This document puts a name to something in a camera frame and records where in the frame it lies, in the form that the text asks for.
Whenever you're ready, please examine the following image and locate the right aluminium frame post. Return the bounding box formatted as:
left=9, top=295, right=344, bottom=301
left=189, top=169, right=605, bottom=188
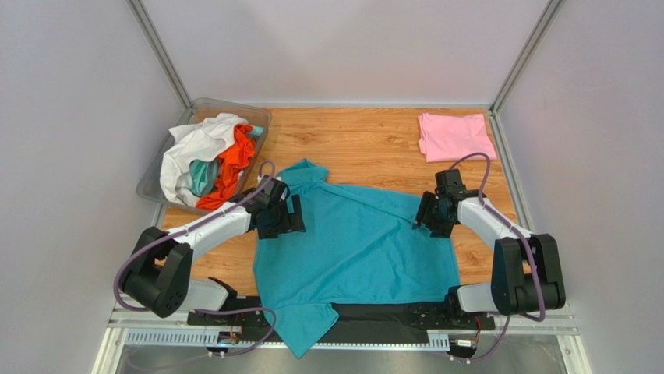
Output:
left=490, top=0, right=564, bottom=116

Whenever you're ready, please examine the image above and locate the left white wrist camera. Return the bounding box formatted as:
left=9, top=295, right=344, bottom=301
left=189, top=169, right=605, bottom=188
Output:
left=256, top=175, right=282, bottom=185

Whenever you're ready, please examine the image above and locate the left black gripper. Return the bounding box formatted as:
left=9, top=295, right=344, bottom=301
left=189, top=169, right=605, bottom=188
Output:
left=259, top=193, right=306, bottom=238

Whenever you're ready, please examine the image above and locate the clear plastic bin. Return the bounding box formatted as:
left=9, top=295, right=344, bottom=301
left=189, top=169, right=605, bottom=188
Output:
left=136, top=98, right=272, bottom=214

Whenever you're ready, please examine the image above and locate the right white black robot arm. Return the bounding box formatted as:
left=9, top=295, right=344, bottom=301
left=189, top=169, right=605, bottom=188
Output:
left=413, top=169, right=567, bottom=320

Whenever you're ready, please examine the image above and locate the light teal t shirt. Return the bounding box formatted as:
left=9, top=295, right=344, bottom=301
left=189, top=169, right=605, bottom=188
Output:
left=189, top=160, right=220, bottom=198

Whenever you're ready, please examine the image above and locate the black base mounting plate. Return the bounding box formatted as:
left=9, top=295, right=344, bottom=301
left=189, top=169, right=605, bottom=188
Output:
left=186, top=295, right=496, bottom=344

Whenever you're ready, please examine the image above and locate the left aluminium frame post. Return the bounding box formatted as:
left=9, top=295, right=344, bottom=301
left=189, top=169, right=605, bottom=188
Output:
left=126, top=0, right=192, bottom=108

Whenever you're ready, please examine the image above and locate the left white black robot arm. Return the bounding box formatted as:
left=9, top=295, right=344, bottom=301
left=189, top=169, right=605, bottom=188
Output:
left=114, top=176, right=306, bottom=318

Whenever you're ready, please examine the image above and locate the orange t shirt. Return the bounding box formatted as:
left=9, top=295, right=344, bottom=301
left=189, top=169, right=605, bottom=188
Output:
left=196, top=124, right=256, bottom=211

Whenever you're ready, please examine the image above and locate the aluminium frame post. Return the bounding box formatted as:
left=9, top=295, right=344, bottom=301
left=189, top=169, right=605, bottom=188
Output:
left=490, top=0, right=564, bottom=116
left=126, top=0, right=192, bottom=108

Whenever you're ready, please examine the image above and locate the folded pink t shirt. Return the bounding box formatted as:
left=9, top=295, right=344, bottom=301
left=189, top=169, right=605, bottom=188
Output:
left=418, top=113, right=497, bottom=163

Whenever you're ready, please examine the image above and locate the aluminium front rail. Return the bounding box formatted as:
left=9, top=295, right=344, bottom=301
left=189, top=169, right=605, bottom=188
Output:
left=104, top=296, right=579, bottom=351

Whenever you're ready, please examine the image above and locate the white t shirt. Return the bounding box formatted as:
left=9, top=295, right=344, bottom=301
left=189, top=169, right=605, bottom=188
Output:
left=159, top=113, right=249, bottom=207

